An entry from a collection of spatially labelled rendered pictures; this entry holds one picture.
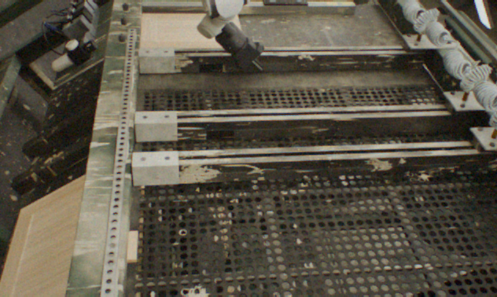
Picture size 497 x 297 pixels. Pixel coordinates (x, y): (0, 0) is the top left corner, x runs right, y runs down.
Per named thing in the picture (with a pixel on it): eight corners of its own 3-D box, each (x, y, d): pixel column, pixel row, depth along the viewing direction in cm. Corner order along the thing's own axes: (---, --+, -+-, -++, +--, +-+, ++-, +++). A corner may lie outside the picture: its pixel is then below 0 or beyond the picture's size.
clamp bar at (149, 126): (137, 126, 170) (130, 60, 155) (487, 116, 186) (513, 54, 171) (135, 146, 163) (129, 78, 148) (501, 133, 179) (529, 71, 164)
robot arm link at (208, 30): (194, 28, 185) (200, 23, 172) (209, 9, 185) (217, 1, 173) (208, 41, 186) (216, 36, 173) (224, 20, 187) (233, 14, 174)
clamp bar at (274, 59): (141, 62, 201) (135, 1, 186) (440, 58, 217) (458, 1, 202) (140, 76, 193) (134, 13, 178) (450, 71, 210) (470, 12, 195)
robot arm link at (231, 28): (215, 45, 191) (193, 23, 184) (233, 21, 191) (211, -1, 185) (230, 49, 181) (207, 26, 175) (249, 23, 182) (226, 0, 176)
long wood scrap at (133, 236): (129, 234, 135) (128, 231, 135) (138, 233, 136) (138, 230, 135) (127, 262, 129) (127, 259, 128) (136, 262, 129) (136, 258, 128)
